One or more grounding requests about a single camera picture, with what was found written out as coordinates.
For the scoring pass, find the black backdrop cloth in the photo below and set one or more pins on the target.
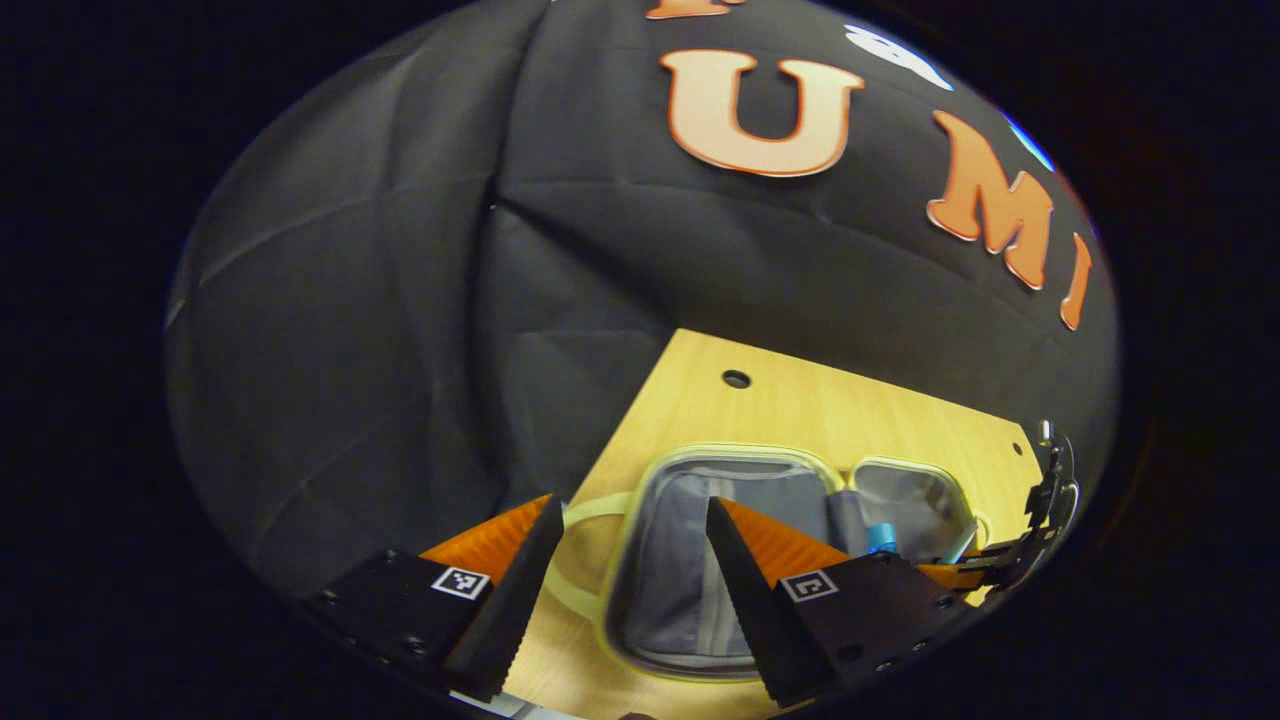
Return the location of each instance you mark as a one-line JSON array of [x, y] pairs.
[[400, 300]]

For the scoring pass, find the pale yellow suitcase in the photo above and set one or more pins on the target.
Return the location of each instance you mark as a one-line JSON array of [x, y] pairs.
[[680, 560]]

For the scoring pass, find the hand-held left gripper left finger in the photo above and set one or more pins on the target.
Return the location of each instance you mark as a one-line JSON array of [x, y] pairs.
[[520, 600]]

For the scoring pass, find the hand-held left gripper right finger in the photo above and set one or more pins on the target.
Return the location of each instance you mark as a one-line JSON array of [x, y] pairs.
[[750, 600]]

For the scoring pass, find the blue glass bottle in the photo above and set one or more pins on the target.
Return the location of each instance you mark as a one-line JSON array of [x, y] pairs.
[[882, 538]]

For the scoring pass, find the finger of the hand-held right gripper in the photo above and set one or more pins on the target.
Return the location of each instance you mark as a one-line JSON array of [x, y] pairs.
[[985, 568]]

